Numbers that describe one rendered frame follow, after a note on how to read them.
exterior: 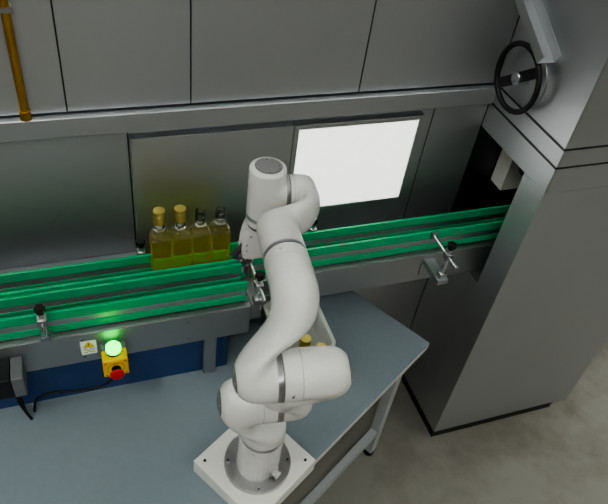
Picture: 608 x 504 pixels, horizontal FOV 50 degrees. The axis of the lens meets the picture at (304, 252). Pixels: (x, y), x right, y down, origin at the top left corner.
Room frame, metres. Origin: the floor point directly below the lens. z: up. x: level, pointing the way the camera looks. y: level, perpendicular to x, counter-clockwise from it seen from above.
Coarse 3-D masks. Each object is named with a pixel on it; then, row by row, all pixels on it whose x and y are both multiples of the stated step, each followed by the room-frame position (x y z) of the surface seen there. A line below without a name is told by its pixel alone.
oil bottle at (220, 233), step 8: (216, 224) 1.43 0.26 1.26; (224, 224) 1.43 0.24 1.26; (216, 232) 1.41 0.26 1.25; (224, 232) 1.42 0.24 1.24; (216, 240) 1.41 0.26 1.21; (224, 240) 1.42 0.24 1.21; (216, 248) 1.41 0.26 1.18; (224, 248) 1.42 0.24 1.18; (216, 256) 1.41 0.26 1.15; (224, 256) 1.42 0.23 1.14
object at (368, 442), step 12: (396, 384) 1.52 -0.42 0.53; (384, 396) 1.53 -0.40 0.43; (384, 408) 1.52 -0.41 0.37; (384, 420) 1.53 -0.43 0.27; (372, 432) 1.51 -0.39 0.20; (360, 444) 1.44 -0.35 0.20; (372, 444) 1.51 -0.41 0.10; (348, 456) 1.38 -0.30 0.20; (336, 468) 1.32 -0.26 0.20; (324, 480) 1.26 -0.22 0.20; (312, 492) 1.21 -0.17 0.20
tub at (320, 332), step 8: (320, 312) 1.38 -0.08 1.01; (320, 320) 1.36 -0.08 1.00; (312, 328) 1.37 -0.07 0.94; (320, 328) 1.34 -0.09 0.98; (328, 328) 1.32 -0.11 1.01; (312, 336) 1.34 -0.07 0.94; (320, 336) 1.33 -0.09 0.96; (328, 336) 1.29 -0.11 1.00; (296, 344) 1.29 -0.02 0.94; (312, 344) 1.31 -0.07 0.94; (328, 344) 1.28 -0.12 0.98
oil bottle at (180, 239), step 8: (176, 232) 1.37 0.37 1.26; (184, 232) 1.37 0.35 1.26; (176, 240) 1.36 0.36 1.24; (184, 240) 1.37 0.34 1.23; (176, 248) 1.36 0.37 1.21; (184, 248) 1.37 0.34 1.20; (176, 256) 1.36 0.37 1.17; (184, 256) 1.37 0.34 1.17; (176, 264) 1.36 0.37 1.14; (184, 264) 1.37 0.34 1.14
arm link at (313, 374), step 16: (288, 352) 0.76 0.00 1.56; (304, 352) 0.77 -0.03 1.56; (320, 352) 0.78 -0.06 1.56; (336, 352) 0.78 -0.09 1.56; (288, 368) 0.73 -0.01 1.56; (304, 368) 0.74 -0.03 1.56; (320, 368) 0.74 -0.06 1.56; (336, 368) 0.75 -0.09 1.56; (352, 368) 0.78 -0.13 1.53; (288, 384) 0.71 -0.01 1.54; (304, 384) 0.71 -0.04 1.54; (320, 384) 0.72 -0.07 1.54; (336, 384) 0.73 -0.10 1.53; (288, 400) 0.70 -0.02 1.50; (304, 400) 0.71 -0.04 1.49; (320, 400) 0.75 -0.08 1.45; (288, 416) 0.88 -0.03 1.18; (304, 416) 0.89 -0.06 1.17
